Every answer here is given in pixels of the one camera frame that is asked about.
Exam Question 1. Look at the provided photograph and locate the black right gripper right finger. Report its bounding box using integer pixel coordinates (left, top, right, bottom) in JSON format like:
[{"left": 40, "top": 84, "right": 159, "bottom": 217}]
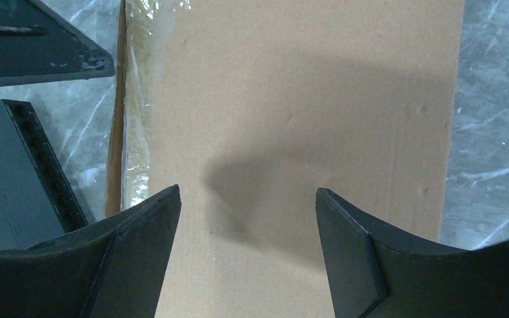
[{"left": 315, "top": 188, "right": 509, "bottom": 317}]

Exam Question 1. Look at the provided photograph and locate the brown cardboard express box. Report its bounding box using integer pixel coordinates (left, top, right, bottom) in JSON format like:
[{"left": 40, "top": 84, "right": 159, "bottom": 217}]
[{"left": 120, "top": 1, "right": 464, "bottom": 317}]

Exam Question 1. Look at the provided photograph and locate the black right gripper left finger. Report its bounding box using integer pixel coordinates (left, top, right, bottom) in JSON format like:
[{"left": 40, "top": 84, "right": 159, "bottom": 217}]
[{"left": 0, "top": 185, "right": 182, "bottom": 317}]

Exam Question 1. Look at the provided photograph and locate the dark grey flat slab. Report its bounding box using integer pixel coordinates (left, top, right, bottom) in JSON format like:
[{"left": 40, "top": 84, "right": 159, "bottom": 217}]
[{"left": 0, "top": 99, "right": 88, "bottom": 250}]

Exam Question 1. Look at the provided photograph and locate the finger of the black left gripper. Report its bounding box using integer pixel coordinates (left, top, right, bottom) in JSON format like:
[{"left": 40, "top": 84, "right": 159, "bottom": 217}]
[{"left": 0, "top": 1, "right": 115, "bottom": 87}]

